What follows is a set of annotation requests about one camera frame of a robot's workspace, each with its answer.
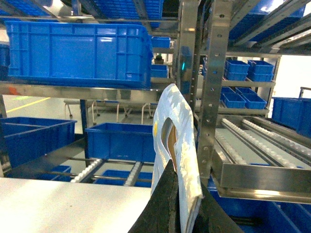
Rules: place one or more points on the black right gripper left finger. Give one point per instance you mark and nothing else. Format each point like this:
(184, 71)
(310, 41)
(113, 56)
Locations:
(161, 214)

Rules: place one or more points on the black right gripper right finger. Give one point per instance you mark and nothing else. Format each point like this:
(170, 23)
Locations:
(209, 217)

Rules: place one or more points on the flower gift bag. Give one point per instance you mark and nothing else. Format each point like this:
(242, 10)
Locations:
(173, 110)

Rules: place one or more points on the steel roller conveyor rack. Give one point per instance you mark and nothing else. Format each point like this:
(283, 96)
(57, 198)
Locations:
(257, 159)

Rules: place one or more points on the blue bin behind bag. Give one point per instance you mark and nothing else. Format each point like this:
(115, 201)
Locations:
(120, 141)

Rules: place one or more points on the blue bin at left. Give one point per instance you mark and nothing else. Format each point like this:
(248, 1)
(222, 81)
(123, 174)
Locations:
(28, 138)

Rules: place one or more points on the large blue crate on shelf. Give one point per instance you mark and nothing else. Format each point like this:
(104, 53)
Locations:
(76, 54)

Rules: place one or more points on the steel upright post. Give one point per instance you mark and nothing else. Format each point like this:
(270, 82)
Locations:
(218, 25)

